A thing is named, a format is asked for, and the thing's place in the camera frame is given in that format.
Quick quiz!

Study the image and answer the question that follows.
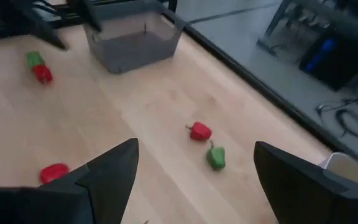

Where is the blue cylindrical object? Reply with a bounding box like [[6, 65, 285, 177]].
[[305, 37, 337, 73]]

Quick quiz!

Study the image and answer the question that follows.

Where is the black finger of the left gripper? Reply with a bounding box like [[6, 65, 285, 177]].
[[78, 0, 103, 33], [11, 0, 69, 51]]

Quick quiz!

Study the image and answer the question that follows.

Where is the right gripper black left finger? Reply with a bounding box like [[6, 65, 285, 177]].
[[42, 138, 140, 224]]

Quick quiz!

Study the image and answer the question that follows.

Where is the dark taupe plastic basket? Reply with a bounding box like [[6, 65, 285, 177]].
[[83, 0, 186, 75]]

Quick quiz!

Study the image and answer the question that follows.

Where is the dark metal equipment rack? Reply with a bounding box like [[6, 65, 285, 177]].
[[256, 0, 358, 93]]

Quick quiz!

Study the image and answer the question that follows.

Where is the coiled black cable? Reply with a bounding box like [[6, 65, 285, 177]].
[[315, 98, 358, 139]]

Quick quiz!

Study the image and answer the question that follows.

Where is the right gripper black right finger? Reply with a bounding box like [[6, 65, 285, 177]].
[[253, 141, 349, 224]]

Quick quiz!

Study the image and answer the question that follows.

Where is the green toy pepper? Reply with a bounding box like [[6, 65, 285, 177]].
[[25, 51, 45, 70], [206, 140, 226, 171]]

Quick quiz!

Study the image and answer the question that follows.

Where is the red toy pepper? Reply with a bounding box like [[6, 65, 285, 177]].
[[32, 64, 54, 85], [185, 121, 213, 142], [39, 162, 70, 185]]

